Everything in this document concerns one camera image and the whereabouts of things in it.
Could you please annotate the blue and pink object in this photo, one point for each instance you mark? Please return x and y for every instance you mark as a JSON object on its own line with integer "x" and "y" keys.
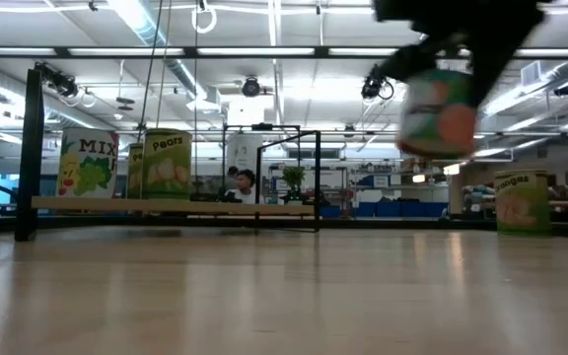
{"x": 437, "y": 116}

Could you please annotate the black hanging camera device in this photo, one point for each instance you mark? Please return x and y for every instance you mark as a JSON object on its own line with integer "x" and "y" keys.
{"x": 59, "y": 81}
{"x": 375, "y": 86}
{"x": 251, "y": 87}

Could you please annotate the wooden shelf black metal frame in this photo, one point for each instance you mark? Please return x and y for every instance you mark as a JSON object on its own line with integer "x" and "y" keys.
{"x": 165, "y": 205}

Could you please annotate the green pears label can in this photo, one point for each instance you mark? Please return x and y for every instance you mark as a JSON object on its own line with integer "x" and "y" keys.
{"x": 167, "y": 165}
{"x": 135, "y": 170}

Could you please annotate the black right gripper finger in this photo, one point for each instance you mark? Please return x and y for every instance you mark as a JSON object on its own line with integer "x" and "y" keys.
{"x": 407, "y": 61}
{"x": 491, "y": 64}

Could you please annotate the silver ventilation duct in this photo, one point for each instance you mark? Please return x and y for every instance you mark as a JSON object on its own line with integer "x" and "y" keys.
{"x": 136, "y": 20}

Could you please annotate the person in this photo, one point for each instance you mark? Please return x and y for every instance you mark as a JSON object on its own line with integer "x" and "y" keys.
{"x": 233, "y": 173}
{"x": 245, "y": 185}

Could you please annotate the black metal cage frame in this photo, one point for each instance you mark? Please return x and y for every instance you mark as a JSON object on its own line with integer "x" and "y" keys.
{"x": 262, "y": 126}

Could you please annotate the fruit mix label can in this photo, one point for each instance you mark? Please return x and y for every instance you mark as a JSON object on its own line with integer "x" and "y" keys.
{"x": 87, "y": 167}

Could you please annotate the blue storage bin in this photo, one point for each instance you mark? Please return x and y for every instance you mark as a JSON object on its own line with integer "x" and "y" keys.
{"x": 424, "y": 209}
{"x": 365, "y": 209}
{"x": 330, "y": 212}
{"x": 388, "y": 209}

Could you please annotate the green potted plant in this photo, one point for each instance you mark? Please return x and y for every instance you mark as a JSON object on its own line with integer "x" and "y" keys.
{"x": 294, "y": 177}

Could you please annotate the green oranges label can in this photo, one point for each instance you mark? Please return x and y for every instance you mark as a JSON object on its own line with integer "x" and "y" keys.
{"x": 521, "y": 202}

